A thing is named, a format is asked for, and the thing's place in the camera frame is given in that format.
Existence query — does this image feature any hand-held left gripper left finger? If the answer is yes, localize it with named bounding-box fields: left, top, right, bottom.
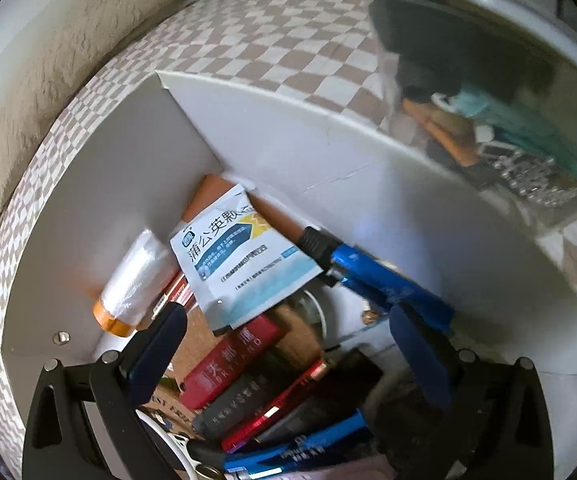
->
left=21, top=302, right=189, bottom=480

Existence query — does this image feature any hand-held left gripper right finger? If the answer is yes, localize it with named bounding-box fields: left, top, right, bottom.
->
left=389, top=304, right=554, bottom=480

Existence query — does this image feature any blue tube with black cap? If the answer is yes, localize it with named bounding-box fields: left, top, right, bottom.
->
left=297, top=226, right=457, bottom=333

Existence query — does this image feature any blue white sachet packet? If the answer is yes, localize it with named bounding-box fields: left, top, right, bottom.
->
left=170, top=183, right=324, bottom=331

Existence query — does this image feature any white cardboard box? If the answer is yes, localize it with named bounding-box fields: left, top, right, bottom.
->
left=1, top=70, right=577, bottom=480

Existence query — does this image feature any clear plastic container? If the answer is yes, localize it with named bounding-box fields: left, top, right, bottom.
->
left=346, top=0, right=577, bottom=226

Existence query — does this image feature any small red box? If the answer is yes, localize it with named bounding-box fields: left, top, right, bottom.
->
left=149, top=269, right=192, bottom=322

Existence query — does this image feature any large red box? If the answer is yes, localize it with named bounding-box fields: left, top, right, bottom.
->
left=178, top=312, right=282, bottom=411

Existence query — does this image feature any plastic film roll orange tape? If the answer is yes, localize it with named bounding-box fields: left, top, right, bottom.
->
left=92, top=229, right=182, bottom=337

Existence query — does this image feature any dark grey box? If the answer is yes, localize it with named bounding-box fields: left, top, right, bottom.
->
left=193, top=355, right=314, bottom=441

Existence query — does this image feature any slim red box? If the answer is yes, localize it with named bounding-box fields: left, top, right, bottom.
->
left=221, top=360, right=329, bottom=453

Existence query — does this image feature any slim blue box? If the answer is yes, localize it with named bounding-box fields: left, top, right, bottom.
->
left=223, top=410, right=374, bottom=476

